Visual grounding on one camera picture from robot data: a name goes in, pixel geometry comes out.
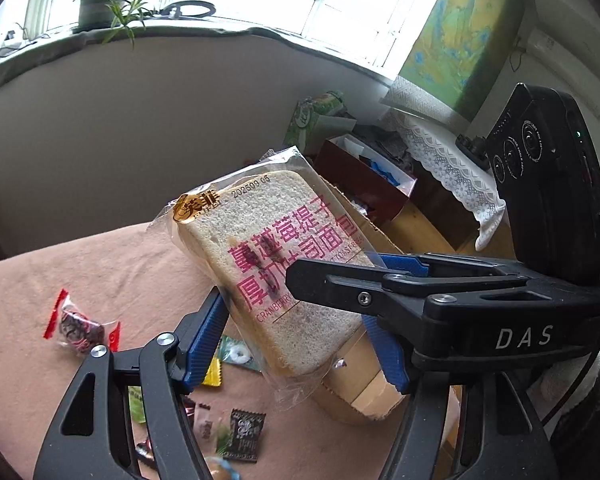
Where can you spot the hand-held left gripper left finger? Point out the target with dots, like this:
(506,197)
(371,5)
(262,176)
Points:
(205,340)

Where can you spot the dark red shoebox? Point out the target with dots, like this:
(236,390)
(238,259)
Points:
(360,185)

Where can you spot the potted green plant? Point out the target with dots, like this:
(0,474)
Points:
(102,7)

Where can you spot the green printed carton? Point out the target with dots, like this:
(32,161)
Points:
(300,125)

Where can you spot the grey patterned cloth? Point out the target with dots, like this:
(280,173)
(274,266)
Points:
(387,142)

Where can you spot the cardboard box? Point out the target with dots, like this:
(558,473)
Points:
(360,390)

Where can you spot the brown table cloth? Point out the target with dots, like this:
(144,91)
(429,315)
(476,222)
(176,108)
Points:
(130,270)

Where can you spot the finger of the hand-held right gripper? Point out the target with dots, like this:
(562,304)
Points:
(405,264)
(340,287)

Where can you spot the white window frame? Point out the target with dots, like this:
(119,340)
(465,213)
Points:
(325,5)

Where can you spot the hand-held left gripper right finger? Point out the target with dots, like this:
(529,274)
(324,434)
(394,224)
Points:
(386,357)

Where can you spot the pink dark snack packet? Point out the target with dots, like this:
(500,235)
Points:
(200,425)

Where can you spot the green snack packet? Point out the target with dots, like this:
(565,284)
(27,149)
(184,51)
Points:
(137,405)

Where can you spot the green white candy packet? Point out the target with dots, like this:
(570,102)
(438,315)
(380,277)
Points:
(237,352)

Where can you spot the green yellow wall painting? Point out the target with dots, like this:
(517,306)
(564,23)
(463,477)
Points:
(455,35)

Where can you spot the white lace cloth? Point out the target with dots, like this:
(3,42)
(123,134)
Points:
(450,160)

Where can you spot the light blue snack packet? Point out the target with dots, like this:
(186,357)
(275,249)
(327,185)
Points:
(222,470)

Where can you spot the red black snack packet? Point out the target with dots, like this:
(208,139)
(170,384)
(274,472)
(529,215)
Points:
(145,452)

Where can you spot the wooden bench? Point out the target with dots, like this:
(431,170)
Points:
(420,230)

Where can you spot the blue plastic bag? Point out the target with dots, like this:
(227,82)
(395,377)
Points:
(387,172)

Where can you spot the packaged bread slice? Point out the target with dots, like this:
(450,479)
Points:
(260,230)

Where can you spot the yellow snack packet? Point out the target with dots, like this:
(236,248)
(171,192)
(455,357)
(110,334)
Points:
(212,375)

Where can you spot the black device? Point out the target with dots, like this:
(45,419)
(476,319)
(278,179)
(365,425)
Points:
(472,152)

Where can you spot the red-edged dried fruit packet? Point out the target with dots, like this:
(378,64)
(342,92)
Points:
(77,327)

